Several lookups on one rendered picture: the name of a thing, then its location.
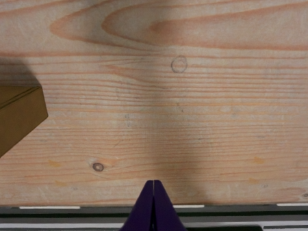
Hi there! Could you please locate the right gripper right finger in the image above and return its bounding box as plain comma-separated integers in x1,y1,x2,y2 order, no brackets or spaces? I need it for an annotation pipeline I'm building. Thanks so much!
153,180,187,231

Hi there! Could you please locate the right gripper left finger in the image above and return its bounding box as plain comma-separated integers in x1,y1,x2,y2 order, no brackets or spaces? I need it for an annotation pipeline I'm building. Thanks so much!
119,180,153,231

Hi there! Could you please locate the grey slotted aluminium rail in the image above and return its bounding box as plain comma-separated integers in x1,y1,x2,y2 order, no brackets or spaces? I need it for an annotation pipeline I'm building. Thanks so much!
0,205,308,231

